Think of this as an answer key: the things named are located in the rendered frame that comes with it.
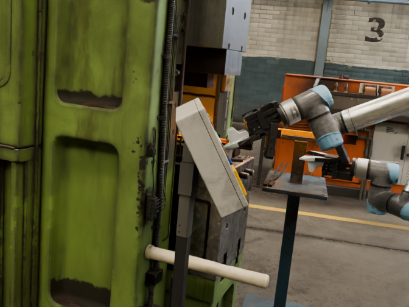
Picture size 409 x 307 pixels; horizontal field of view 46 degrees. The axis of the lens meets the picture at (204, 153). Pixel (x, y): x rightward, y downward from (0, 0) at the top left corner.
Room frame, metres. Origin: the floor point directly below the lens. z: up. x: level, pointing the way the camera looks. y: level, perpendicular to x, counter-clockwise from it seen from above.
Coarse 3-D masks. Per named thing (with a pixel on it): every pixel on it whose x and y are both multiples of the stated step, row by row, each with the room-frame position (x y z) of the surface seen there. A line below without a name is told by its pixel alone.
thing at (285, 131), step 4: (284, 132) 2.23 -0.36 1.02; (288, 132) 2.22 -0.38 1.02; (292, 132) 2.22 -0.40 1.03; (296, 132) 2.22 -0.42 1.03; (300, 132) 2.21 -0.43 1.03; (304, 132) 2.21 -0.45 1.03; (308, 132) 2.21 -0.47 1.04; (308, 136) 2.21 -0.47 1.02; (312, 136) 2.20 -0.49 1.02; (344, 136) 2.19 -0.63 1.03; (348, 136) 2.18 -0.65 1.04; (352, 136) 2.18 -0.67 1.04; (356, 136) 2.18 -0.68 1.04; (344, 140) 2.19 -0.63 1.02; (348, 140) 2.18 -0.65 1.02; (352, 140) 2.18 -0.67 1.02; (356, 140) 2.18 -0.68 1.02
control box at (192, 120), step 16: (176, 112) 1.40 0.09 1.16; (192, 112) 1.22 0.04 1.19; (192, 128) 1.19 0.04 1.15; (208, 128) 1.20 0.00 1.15; (192, 144) 1.19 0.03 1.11; (208, 144) 1.20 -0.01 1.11; (208, 160) 1.20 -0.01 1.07; (224, 160) 1.20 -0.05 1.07; (208, 176) 1.20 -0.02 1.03; (224, 176) 1.20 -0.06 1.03; (224, 192) 1.20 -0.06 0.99; (240, 192) 1.20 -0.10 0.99; (224, 208) 1.20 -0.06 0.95; (240, 208) 1.20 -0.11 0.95
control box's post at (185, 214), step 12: (180, 204) 1.36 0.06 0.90; (192, 204) 1.37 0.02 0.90; (180, 216) 1.35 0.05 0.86; (192, 216) 1.37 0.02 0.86; (180, 228) 1.35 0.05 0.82; (180, 240) 1.35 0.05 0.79; (180, 252) 1.35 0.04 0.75; (180, 264) 1.35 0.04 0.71; (180, 276) 1.35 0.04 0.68; (180, 288) 1.35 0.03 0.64; (180, 300) 1.35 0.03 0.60
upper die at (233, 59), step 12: (192, 48) 1.87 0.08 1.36; (204, 48) 1.85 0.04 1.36; (192, 60) 1.87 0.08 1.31; (204, 60) 1.85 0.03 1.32; (216, 60) 1.84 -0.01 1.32; (228, 60) 1.85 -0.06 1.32; (240, 60) 1.99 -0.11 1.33; (204, 72) 1.85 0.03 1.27; (216, 72) 1.83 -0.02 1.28; (228, 72) 1.87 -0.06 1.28
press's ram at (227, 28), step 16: (192, 0) 1.82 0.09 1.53; (208, 0) 1.80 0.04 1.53; (224, 0) 1.78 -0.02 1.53; (240, 0) 1.92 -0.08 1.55; (192, 16) 1.82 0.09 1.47; (208, 16) 1.80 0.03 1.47; (224, 16) 1.78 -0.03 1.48; (240, 16) 1.94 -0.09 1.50; (192, 32) 1.82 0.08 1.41; (208, 32) 1.80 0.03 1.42; (224, 32) 1.78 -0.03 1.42; (240, 32) 1.96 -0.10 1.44; (224, 48) 1.80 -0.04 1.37; (240, 48) 1.98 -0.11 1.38
